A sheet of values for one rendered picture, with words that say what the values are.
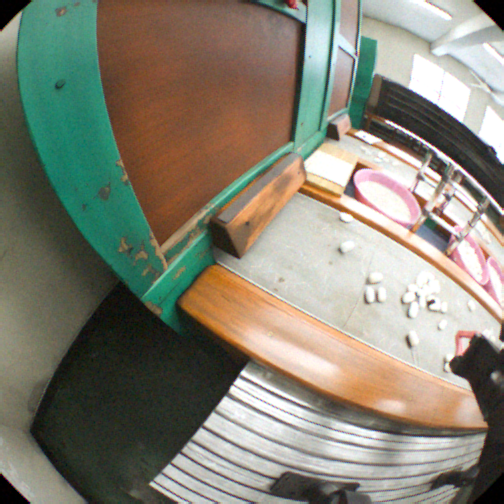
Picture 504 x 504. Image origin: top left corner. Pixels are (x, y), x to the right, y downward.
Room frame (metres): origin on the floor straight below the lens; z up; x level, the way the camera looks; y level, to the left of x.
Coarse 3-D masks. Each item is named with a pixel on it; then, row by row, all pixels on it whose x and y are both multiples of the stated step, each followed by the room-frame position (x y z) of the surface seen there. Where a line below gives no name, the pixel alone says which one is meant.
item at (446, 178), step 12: (492, 156) 0.19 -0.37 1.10; (444, 180) 0.33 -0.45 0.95; (432, 204) 0.32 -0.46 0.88; (480, 204) 0.26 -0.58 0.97; (420, 216) 0.33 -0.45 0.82; (432, 216) 0.31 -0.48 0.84; (480, 216) 0.24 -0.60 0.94; (468, 228) 0.25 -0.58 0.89; (456, 240) 0.25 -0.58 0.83; (444, 252) 0.26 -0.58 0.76
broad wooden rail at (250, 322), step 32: (192, 288) 0.15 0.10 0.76; (224, 288) 0.16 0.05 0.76; (256, 288) 0.17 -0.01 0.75; (192, 320) 0.12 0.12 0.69; (224, 320) 0.10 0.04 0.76; (256, 320) 0.10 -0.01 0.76; (288, 320) 0.10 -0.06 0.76; (256, 352) 0.05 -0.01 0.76; (288, 352) 0.05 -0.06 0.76; (320, 352) 0.04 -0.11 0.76; (352, 352) 0.04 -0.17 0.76; (320, 384) -0.01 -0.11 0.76; (352, 384) -0.02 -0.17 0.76; (384, 384) -0.04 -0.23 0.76; (416, 384) -0.06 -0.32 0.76; (448, 384) -0.11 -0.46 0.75; (384, 416) -0.10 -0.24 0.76; (416, 416) -0.14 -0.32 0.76; (448, 416) -0.19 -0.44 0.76; (480, 416) -0.31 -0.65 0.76
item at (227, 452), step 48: (240, 384) -0.01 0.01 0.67; (288, 384) -0.01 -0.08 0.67; (240, 432) -0.11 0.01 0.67; (288, 432) -0.12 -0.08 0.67; (336, 432) -0.13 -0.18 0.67; (384, 432) -0.18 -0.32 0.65; (432, 432) -0.27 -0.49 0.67; (480, 432) -0.53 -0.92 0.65; (192, 480) -0.26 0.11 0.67; (240, 480) -0.24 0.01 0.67; (336, 480) -0.28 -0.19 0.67; (384, 480) -0.35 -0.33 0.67; (432, 480) -0.52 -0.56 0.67
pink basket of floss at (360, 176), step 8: (360, 176) 0.59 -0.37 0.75; (368, 176) 0.60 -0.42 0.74; (376, 176) 0.61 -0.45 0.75; (384, 176) 0.60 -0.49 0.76; (392, 184) 0.58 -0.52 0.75; (400, 184) 0.56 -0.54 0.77; (360, 192) 0.46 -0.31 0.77; (400, 192) 0.54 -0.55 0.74; (408, 192) 0.52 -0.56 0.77; (360, 200) 0.46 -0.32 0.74; (368, 200) 0.42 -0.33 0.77; (408, 200) 0.50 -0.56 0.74; (376, 208) 0.40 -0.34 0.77; (408, 208) 0.47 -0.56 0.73; (416, 208) 0.44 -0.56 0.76; (392, 216) 0.37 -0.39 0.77; (416, 216) 0.41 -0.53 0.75; (400, 224) 0.36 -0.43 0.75; (408, 224) 0.37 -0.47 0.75
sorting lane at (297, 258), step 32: (288, 224) 0.34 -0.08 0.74; (320, 224) 0.34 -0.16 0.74; (352, 224) 0.35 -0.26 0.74; (224, 256) 0.24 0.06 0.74; (256, 256) 0.24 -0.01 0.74; (288, 256) 0.25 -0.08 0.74; (320, 256) 0.25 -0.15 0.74; (352, 256) 0.25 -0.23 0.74; (384, 256) 0.25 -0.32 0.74; (416, 256) 0.25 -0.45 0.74; (288, 288) 0.17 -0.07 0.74; (320, 288) 0.17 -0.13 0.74; (352, 288) 0.17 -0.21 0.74; (384, 288) 0.17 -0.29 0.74; (448, 288) 0.15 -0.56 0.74; (320, 320) 0.11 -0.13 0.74; (352, 320) 0.10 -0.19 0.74; (384, 320) 0.09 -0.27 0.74; (416, 320) 0.08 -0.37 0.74; (448, 320) 0.06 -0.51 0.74; (480, 320) 0.01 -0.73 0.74; (384, 352) 0.03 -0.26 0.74; (416, 352) 0.01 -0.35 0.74; (448, 352) -0.03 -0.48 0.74
